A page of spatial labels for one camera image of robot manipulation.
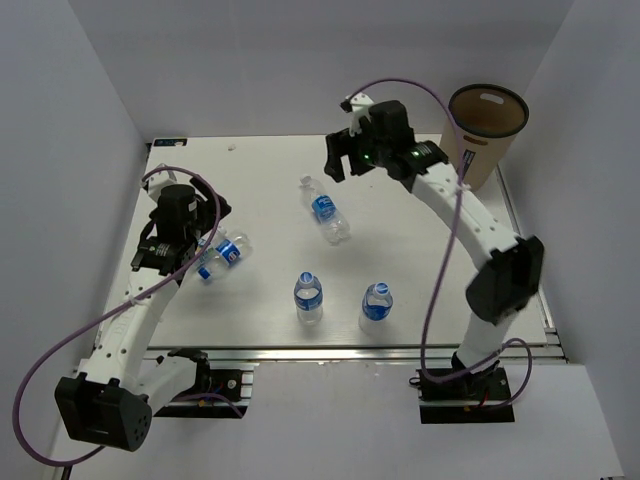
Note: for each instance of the brown cylindrical paper bin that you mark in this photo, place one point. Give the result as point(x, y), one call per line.
point(488, 118)

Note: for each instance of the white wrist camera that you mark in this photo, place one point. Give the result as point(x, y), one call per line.
point(157, 181)
point(357, 107)

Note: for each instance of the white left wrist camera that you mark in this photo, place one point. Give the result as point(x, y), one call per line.
point(157, 181)

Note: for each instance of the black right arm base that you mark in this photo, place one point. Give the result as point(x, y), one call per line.
point(464, 401)

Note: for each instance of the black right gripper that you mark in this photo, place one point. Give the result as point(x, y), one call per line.
point(340, 145)

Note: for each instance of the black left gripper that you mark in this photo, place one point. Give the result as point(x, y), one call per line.
point(208, 215)

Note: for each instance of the white-cap water bottle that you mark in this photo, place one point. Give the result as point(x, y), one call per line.
point(332, 224)

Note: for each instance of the small blue table label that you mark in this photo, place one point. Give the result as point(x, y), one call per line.
point(169, 142)

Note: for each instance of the blue-label bottle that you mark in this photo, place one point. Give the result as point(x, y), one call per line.
point(376, 306)
point(308, 298)

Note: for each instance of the lying Pepsi-label bottle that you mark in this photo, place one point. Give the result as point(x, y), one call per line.
point(229, 249)

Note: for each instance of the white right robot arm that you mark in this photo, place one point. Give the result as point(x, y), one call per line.
point(508, 265)

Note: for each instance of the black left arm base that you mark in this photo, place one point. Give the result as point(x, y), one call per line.
point(221, 390)

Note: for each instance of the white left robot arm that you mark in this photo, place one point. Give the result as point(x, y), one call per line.
point(111, 402)

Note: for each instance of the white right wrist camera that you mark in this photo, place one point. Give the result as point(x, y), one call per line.
point(357, 107)

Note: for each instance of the lying green-label bottle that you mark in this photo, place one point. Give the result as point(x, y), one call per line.
point(203, 252)

